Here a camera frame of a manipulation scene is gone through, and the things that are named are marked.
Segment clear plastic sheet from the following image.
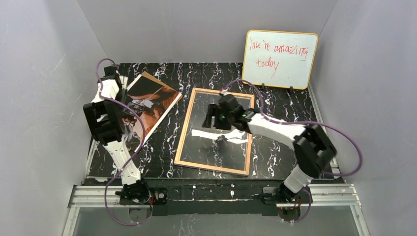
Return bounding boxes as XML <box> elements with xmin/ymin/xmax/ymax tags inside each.
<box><xmin>181</xmin><ymin>91</ymin><xmax>251</xmax><ymax>172</ymax></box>

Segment white wooden picture frame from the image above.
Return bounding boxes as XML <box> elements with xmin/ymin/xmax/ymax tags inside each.
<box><xmin>173</xmin><ymin>87</ymin><xmax>255</xmax><ymax>177</ymax></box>

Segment brown cardboard backing board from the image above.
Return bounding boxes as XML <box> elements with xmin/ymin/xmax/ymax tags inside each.
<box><xmin>125</xmin><ymin>71</ymin><xmax>184</xmax><ymax>147</ymax></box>

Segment printed photo with white border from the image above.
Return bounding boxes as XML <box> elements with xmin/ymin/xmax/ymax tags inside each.
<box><xmin>119</xmin><ymin>74</ymin><xmax>182</xmax><ymax>147</ymax></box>

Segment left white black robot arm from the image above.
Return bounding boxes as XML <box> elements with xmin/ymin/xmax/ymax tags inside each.
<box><xmin>83</xmin><ymin>64</ymin><xmax>151</xmax><ymax>204</ymax></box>

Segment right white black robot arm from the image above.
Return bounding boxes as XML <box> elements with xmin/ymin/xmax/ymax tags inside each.
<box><xmin>202</xmin><ymin>93</ymin><xmax>337</xmax><ymax>204</ymax></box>

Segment black marble pattern mat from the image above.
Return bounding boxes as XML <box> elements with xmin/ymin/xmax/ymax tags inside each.
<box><xmin>84</xmin><ymin>62</ymin><xmax>336</xmax><ymax>180</ymax></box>

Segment yellow rimmed whiteboard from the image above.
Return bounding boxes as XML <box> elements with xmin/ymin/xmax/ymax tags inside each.
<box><xmin>241</xmin><ymin>29</ymin><xmax>319</xmax><ymax>89</ymax></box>

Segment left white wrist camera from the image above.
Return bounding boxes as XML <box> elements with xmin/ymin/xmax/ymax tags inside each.
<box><xmin>119</xmin><ymin>75</ymin><xmax>128</xmax><ymax>89</ymax></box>

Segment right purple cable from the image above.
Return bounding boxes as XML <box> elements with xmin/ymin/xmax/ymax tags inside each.
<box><xmin>220</xmin><ymin>79</ymin><xmax>363</xmax><ymax>223</ymax></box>

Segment aluminium rail base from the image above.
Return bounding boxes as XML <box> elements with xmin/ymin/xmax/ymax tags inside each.
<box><xmin>63</xmin><ymin>179</ymin><xmax>369</xmax><ymax>236</ymax></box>

